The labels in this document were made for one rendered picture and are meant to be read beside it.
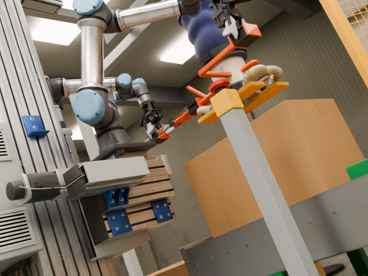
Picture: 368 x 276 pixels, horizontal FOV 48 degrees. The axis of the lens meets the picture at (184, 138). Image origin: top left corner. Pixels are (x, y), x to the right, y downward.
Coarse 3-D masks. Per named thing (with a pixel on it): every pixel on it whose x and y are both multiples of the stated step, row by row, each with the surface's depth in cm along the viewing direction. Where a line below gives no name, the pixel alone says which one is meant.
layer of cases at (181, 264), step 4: (172, 264) 319; (176, 264) 240; (180, 264) 193; (184, 264) 190; (316, 264) 247; (320, 264) 250; (164, 268) 290; (168, 268) 224; (172, 268) 195; (176, 268) 193; (180, 268) 192; (184, 268) 190; (320, 268) 248; (156, 272) 266; (160, 272) 203; (164, 272) 199; (168, 272) 197; (172, 272) 195; (176, 272) 194; (180, 272) 192; (184, 272) 190; (320, 272) 246; (324, 272) 249
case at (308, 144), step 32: (256, 128) 159; (288, 128) 149; (320, 128) 157; (192, 160) 184; (224, 160) 172; (288, 160) 150; (320, 160) 146; (352, 160) 162; (224, 192) 173; (288, 192) 152; (320, 192) 143; (224, 224) 174
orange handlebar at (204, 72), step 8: (232, 48) 155; (216, 56) 160; (224, 56) 159; (208, 64) 164; (216, 64) 163; (248, 64) 179; (256, 64) 180; (200, 72) 167; (208, 72) 171; (216, 72) 174; (224, 72) 178; (208, 96) 197; (176, 120) 214; (184, 120) 214
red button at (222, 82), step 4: (216, 80) 132; (220, 80) 131; (224, 80) 131; (228, 80) 133; (212, 84) 132; (216, 84) 131; (220, 84) 131; (224, 84) 132; (228, 84) 135; (212, 88) 133; (216, 88) 132; (220, 88) 132; (224, 88) 132; (212, 92) 134; (216, 92) 133
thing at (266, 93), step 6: (276, 84) 179; (282, 84) 181; (288, 84) 185; (264, 90) 183; (270, 90) 182; (276, 90) 185; (258, 96) 186; (264, 96) 187; (270, 96) 190; (252, 102) 189; (258, 102) 192; (246, 108) 194; (252, 108) 198
